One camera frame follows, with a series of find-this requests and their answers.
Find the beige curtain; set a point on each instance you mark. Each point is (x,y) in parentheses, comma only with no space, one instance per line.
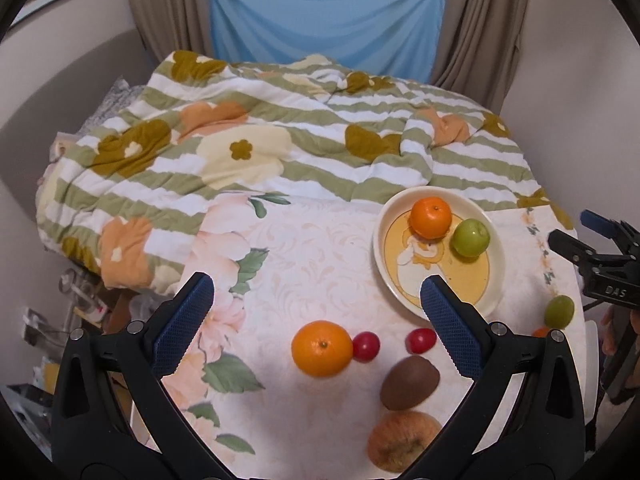
(168,25)
(478,49)

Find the green striped floral quilt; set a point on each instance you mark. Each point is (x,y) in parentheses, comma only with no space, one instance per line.
(207,146)

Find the wrinkled red yellow apple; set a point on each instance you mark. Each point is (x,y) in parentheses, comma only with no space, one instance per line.
(400,438)

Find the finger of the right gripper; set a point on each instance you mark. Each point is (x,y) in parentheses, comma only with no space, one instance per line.
(571,249)
(599,224)

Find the right beige curtain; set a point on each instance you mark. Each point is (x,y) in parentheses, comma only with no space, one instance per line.
(478,49)

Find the grey patterned pillow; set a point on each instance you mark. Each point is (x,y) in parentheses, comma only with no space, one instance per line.
(119,96)

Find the small orange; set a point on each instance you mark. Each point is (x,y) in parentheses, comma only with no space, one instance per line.
(430,218)
(541,332)

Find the small orange in bowl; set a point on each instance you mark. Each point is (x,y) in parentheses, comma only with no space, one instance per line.
(430,218)

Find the cream yellow bowl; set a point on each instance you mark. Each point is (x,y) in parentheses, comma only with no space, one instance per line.
(404,260)

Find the red cherry tomato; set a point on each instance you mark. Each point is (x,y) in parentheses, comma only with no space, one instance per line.
(420,340)
(365,347)

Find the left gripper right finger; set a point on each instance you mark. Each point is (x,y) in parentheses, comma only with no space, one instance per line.
(523,416)

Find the blue cloth curtain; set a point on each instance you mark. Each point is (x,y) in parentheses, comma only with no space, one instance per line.
(381,37)

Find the green apple in bowl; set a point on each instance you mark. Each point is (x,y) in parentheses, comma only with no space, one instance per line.
(471,238)

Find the grey headboard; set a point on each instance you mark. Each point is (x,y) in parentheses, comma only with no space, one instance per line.
(62,104)

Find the brown kiwi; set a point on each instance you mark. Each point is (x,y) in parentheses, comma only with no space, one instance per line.
(409,383)

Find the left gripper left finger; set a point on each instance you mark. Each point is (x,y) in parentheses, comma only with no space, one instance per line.
(91,438)

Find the floral white tablecloth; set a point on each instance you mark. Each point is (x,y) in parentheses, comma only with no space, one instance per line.
(277,268)

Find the person's right hand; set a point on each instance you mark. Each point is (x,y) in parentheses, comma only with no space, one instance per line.
(609,344)

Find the left beige curtain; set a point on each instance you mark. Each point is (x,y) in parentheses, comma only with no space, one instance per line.
(168,25)

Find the large orange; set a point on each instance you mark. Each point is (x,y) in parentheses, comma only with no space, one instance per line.
(321,349)

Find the green apple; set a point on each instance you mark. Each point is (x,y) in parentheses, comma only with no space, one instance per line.
(471,238)
(559,312)

